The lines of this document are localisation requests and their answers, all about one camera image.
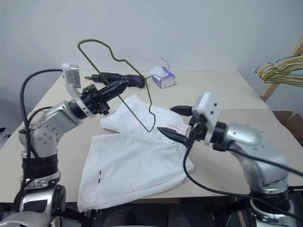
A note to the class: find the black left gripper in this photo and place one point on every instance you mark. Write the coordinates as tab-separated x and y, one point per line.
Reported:
93	99

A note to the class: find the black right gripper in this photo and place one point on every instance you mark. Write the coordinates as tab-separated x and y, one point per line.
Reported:
198	128

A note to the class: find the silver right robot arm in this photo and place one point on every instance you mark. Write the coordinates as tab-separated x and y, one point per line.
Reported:
258	151

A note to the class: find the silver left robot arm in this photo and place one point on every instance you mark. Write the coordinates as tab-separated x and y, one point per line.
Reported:
54	118

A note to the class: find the white shorts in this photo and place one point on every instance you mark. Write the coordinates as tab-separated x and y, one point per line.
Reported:
132	160

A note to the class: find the folded purple black umbrella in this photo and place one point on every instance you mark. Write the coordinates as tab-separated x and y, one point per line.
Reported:
133	80

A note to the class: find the purple white tissue box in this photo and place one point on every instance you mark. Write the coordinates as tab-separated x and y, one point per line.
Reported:
165	79

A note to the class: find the white tissue sheet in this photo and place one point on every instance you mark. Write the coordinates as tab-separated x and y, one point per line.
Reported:
165	60

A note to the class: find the bunch of coloured hangers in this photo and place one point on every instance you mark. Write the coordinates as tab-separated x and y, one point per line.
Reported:
281	71

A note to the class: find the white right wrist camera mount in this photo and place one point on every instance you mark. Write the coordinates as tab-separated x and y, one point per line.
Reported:
208	106

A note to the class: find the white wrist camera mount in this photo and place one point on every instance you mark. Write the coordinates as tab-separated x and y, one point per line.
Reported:
208	106
71	76

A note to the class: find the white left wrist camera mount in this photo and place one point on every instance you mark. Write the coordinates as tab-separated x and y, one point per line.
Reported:
71	76

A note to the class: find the wooden rack frame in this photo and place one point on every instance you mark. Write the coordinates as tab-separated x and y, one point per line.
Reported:
270	91

